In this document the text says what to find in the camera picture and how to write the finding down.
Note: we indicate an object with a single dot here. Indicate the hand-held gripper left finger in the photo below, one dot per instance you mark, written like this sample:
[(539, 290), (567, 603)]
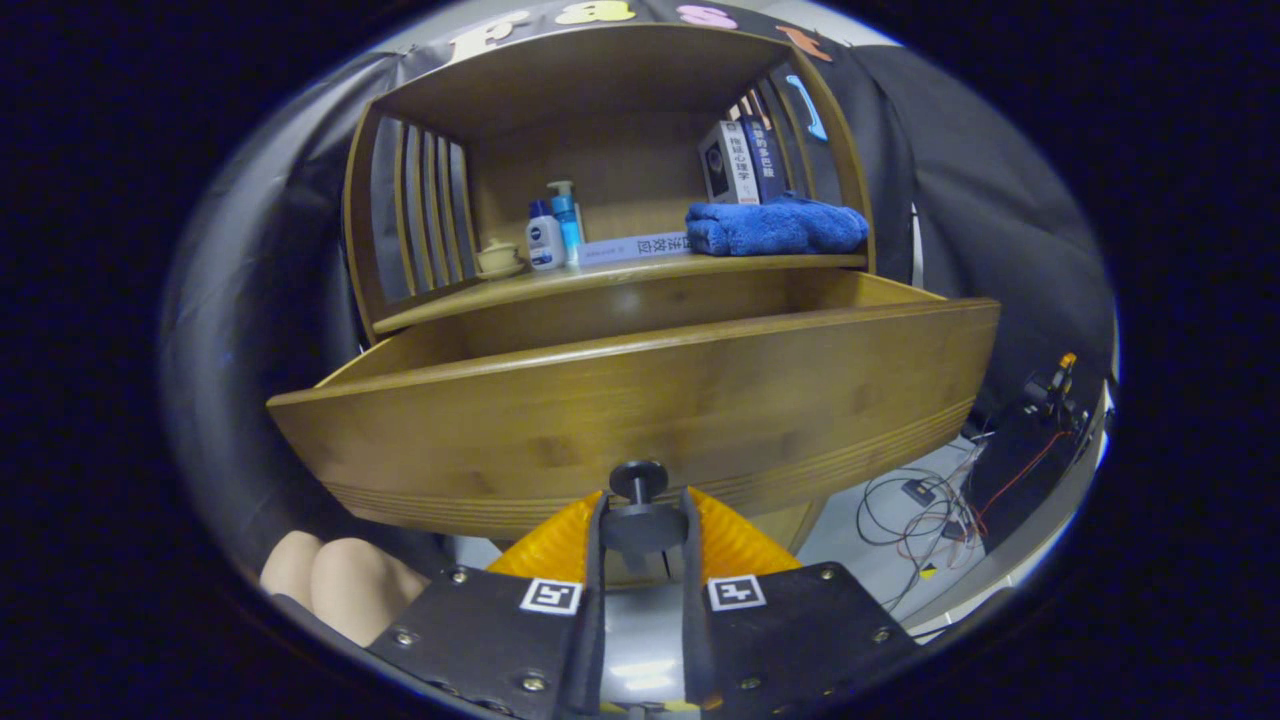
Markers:
[(595, 620)]

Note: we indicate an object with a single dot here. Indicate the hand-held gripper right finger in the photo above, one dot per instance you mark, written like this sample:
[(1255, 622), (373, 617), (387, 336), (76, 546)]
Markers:
[(695, 640)]

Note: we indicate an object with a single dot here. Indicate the wooden countertop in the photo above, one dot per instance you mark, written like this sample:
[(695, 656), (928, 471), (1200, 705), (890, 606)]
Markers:
[(450, 292)]

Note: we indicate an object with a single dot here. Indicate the wooden cabinet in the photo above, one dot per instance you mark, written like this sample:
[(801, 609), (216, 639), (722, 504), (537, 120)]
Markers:
[(620, 130)]

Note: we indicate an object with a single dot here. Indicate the person's bare knee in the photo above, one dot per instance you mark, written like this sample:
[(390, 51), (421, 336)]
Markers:
[(290, 570), (360, 595)]

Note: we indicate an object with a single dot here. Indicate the small black adapter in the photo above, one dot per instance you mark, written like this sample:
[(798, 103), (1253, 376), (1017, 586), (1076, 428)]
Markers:
[(918, 491)]

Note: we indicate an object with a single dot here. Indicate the grey lying book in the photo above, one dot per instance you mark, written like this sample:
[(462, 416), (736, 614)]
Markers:
[(630, 249)]

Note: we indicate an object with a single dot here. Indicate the cream lidded teacup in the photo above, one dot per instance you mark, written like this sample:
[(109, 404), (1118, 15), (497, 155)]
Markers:
[(497, 260)]

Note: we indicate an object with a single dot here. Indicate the white lotion bottle blue cap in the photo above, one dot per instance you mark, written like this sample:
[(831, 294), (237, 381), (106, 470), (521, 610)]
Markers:
[(545, 245)]

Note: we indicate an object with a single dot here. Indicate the blue pump bottle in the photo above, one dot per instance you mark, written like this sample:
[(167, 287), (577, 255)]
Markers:
[(570, 225)]

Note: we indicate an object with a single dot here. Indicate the blue folded towel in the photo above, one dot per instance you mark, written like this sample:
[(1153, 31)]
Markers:
[(775, 228)]

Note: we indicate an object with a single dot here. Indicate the orange and black tool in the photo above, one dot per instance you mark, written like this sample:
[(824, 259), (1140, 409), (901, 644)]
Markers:
[(1055, 385)]

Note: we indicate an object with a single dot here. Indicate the white standing book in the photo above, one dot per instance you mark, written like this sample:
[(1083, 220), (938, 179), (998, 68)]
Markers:
[(728, 165)]

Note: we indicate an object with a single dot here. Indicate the dark blue standing book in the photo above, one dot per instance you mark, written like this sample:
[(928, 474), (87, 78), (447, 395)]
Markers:
[(768, 160)]

